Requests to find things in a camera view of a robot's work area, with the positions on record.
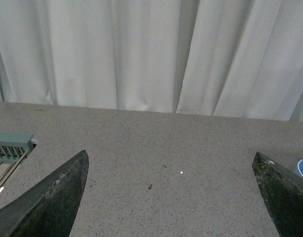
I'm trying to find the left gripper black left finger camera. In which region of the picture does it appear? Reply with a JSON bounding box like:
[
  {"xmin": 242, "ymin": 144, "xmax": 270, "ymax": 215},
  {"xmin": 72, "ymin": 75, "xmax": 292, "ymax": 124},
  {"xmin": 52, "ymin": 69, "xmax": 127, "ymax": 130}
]
[{"xmin": 0, "ymin": 150, "xmax": 89, "ymax": 237}]

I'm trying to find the green slotted metal rack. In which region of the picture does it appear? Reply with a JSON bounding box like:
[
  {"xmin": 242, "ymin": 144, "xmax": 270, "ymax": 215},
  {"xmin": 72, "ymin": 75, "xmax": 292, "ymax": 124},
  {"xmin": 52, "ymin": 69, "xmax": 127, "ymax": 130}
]
[{"xmin": 0, "ymin": 131, "xmax": 38, "ymax": 193}]

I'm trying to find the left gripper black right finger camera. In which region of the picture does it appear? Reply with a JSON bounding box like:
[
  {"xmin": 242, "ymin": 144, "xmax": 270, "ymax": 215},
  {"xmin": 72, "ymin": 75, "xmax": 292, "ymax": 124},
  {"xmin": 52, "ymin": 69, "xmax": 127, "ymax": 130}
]
[{"xmin": 252, "ymin": 152, "xmax": 303, "ymax": 237}]

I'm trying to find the white pleated curtain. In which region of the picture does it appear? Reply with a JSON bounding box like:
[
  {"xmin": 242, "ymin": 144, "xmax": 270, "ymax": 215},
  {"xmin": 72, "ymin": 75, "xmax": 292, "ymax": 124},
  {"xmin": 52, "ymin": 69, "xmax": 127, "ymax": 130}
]
[{"xmin": 0, "ymin": 0, "xmax": 303, "ymax": 121}]

